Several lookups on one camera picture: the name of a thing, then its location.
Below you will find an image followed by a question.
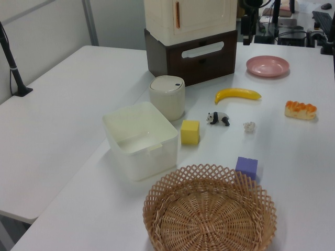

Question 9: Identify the pink plastic plate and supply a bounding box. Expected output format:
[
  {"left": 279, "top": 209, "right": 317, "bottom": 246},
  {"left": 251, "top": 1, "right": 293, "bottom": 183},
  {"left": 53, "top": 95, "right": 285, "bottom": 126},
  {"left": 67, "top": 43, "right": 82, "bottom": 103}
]
[{"left": 245, "top": 55, "right": 291, "bottom": 78}]

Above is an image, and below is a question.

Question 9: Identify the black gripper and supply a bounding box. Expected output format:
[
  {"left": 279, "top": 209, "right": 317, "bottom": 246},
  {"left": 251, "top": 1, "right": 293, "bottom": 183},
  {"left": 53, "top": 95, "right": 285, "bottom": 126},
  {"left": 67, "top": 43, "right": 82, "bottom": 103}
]
[{"left": 241, "top": 14, "right": 256, "bottom": 45}]

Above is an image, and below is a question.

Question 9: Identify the yellow foam cube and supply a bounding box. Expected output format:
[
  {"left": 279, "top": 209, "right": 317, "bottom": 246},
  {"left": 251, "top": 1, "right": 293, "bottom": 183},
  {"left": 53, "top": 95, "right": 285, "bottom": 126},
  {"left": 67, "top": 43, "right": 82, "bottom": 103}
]
[{"left": 180, "top": 119, "right": 201, "bottom": 145}]

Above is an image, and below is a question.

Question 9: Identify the white desktop trash can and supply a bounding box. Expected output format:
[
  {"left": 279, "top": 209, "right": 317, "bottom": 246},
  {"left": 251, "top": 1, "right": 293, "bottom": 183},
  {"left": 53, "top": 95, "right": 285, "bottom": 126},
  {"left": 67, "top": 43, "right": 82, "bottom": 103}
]
[{"left": 148, "top": 75, "right": 186, "bottom": 122}]

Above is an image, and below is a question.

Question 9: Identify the black desk clamp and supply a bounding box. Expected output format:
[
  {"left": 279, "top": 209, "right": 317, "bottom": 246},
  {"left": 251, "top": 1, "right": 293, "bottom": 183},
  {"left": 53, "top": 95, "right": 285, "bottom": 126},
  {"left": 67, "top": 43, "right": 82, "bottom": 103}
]
[{"left": 320, "top": 38, "right": 335, "bottom": 55}]

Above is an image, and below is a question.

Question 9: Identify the woven wicker basket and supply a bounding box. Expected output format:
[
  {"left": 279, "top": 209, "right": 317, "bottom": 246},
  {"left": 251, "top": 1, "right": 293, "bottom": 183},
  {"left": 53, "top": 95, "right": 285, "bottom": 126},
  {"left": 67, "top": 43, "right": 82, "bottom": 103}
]
[{"left": 142, "top": 163, "right": 277, "bottom": 251}]

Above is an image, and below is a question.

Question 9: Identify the orange glazed toy bread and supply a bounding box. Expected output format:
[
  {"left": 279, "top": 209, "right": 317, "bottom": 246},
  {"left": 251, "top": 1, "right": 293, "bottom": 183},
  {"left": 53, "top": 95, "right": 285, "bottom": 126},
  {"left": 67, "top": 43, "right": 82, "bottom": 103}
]
[{"left": 284, "top": 100, "right": 318, "bottom": 120}]

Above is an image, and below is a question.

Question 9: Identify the black keyboard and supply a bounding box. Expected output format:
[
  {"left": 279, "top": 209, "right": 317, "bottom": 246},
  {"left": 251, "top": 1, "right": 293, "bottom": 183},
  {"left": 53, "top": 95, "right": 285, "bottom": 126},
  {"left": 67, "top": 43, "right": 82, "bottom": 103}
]
[{"left": 312, "top": 10, "right": 335, "bottom": 37}]

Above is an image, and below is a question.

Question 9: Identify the grey metal partition post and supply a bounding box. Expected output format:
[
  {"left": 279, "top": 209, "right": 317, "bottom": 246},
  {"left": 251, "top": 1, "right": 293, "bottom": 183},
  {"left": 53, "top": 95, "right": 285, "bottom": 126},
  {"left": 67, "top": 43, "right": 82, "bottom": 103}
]
[{"left": 82, "top": 0, "right": 99, "bottom": 47}]

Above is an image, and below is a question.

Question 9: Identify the black clamped camera stand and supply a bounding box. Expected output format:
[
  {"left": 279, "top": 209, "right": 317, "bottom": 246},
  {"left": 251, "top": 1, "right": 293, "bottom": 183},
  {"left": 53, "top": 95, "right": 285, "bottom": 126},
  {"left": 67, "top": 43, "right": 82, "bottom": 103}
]
[{"left": 0, "top": 20, "right": 34, "bottom": 98}]

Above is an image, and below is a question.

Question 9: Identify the panda toy figure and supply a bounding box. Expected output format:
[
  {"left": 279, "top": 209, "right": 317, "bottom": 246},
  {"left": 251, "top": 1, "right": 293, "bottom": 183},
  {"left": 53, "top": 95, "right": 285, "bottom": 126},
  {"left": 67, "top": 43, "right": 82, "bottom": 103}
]
[{"left": 205, "top": 111, "right": 231, "bottom": 127}]

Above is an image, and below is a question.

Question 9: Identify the dark brown wooden drawer box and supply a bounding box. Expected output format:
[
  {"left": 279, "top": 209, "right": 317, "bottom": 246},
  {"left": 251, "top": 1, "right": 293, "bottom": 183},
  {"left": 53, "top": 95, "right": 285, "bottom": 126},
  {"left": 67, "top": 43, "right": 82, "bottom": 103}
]
[{"left": 143, "top": 28, "right": 238, "bottom": 87}]

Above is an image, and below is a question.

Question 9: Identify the yellow toy banana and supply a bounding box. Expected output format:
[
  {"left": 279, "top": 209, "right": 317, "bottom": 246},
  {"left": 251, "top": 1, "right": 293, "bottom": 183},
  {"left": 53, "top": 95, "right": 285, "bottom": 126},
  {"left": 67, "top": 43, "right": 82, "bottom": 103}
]
[{"left": 214, "top": 87, "right": 262, "bottom": 105}]

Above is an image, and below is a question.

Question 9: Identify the purple foam cube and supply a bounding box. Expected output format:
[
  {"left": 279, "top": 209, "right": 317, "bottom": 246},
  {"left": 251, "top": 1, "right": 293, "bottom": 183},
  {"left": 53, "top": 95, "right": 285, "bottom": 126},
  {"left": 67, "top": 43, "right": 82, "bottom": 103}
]
[{"left": 234, "top": 156, "right": 259, "bottom": 181}]

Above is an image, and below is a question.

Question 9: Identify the white plastic storage bin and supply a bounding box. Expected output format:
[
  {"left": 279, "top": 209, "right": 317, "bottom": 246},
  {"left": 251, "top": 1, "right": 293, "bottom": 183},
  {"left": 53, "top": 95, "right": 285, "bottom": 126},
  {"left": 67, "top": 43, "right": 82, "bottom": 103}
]
[{"left": 102, "top": 101, "right": 180, "bottom": 182}]

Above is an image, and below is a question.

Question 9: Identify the cream plastic storage cabinet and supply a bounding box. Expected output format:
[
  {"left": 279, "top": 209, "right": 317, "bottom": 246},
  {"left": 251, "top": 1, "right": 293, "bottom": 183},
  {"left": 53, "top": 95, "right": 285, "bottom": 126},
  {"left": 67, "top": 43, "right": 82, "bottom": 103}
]
[{"left": 143, "top": 0, "right": 238, "bottom": 44}]

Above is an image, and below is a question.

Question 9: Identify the black computer box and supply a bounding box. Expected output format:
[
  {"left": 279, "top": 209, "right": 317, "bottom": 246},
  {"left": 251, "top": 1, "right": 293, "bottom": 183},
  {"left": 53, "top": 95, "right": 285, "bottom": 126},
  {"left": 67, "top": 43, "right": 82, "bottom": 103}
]
[{"left": 277, "top": 31, "right": 307, "bottom": 47}]

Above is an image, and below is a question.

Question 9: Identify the small crumpled white paper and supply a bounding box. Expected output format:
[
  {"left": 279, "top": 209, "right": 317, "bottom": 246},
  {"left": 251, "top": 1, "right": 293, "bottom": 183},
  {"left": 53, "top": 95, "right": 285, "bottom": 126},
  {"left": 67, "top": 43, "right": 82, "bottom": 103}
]
[{"left": 242, "top": 121, "right": 256, "bottom": 134}]

